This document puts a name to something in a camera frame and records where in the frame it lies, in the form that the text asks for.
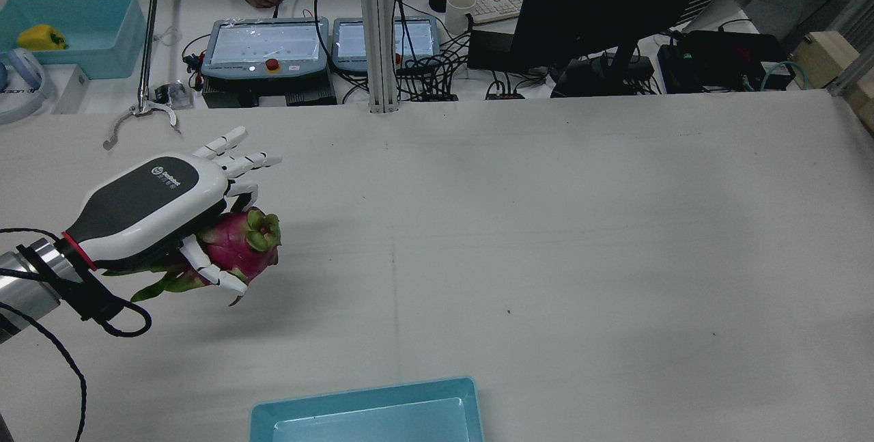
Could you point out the small clear plastic object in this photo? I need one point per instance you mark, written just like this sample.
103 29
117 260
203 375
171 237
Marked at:
174 95

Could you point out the large grey teach pendant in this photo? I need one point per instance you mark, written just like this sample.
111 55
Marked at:
263 46

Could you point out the white ceramic mug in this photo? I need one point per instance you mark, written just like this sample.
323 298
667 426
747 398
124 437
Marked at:
459 11

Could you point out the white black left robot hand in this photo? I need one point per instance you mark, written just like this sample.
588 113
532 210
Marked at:
147 203

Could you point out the black box under pendant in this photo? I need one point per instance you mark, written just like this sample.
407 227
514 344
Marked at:
273 93

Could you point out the small white box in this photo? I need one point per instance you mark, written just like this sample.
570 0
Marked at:
68 90

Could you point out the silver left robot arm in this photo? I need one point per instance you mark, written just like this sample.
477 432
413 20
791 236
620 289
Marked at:
27 278

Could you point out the metal reach grabber tool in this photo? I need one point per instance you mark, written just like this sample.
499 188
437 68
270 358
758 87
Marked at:
146 52

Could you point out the black monitor stand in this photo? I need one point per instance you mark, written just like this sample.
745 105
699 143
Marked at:
604 76

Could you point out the silver aluminium profile post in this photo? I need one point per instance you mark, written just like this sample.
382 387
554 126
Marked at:
379 32

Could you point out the light wooden box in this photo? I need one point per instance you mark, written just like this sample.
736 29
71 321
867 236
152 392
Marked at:
826 56

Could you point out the pink green dragon fruit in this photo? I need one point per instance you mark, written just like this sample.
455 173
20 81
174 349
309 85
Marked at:
239 244

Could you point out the black equipment box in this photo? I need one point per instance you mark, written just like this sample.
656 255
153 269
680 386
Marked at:
724 59

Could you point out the white computer keyboard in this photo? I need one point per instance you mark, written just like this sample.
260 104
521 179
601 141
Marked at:
498 6

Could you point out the empty light blue plastic bin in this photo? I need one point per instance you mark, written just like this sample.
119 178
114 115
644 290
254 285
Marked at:
375 418

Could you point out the silver aluminium frame bar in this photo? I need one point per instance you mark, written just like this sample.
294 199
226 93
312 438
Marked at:
853 52

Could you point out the light blue white headphones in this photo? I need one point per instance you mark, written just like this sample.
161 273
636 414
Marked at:
24 63

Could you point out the yellow bell pepper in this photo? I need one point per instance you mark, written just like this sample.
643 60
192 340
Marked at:
41 37

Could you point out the small grey teach pendant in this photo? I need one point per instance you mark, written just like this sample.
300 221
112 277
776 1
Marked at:
351 42

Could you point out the light blue bin with pepper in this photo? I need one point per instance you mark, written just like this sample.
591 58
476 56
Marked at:
95 25

